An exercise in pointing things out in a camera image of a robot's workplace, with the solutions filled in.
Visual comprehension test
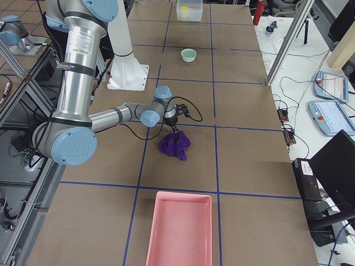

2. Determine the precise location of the orange black connector block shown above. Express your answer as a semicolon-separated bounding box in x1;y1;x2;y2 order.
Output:
277;109;289;124

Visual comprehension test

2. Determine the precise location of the teach pendant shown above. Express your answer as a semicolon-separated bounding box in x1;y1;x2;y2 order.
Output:
308;100;354;136
314;71;349;104

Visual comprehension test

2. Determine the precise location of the upper teach pendant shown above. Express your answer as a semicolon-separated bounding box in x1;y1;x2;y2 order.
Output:
314;71;349;104

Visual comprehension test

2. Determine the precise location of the aluminium frame post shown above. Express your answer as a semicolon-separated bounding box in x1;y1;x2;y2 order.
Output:
266;0;315;86

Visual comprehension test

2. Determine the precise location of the black tripod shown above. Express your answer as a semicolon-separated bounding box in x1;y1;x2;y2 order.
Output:
296;19;309;44

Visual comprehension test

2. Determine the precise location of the mint green bowl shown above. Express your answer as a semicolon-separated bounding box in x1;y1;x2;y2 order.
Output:
180;49;197;63

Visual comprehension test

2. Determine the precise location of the yellow plastic cup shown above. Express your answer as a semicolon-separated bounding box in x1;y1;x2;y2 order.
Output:
179;6;189;20

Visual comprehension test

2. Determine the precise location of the black camera cable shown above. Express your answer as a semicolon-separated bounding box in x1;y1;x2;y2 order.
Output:
120;96;203;141

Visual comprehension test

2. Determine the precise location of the red bottle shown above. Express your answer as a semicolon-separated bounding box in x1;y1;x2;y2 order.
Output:
253;0;266;25

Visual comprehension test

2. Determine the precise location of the black computer box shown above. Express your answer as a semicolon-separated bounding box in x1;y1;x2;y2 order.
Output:
292;158;329;202

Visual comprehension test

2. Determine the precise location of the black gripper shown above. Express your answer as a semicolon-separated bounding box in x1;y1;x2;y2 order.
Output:
165;116;179;140

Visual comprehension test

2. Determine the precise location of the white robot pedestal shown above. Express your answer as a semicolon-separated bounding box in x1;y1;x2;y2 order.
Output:
99;1;149;91

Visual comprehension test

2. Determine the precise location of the black monitor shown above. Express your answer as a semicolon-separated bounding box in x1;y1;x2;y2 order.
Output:
309;130;354;207

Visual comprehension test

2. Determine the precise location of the lower teach pendant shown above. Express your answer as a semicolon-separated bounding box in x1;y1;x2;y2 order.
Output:
308;100;354;136

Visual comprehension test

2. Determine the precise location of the purple cloth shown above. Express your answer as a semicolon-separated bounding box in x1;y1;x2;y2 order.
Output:
158;131;191;161

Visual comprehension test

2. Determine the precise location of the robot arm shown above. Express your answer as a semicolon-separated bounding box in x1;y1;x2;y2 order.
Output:
33;1;178;166
1;15;47;56

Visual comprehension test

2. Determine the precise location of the clear plastic bin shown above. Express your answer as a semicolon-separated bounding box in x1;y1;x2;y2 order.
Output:
176;0;203;22

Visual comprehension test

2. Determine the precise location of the pink plastic bin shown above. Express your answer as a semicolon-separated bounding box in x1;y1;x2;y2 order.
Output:
146;191;212;265

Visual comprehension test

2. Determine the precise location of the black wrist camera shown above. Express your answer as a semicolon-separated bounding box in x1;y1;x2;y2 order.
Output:
175;104;190;117

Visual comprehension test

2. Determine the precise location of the blue black tool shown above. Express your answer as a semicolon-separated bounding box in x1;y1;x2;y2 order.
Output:
266;21;277;33

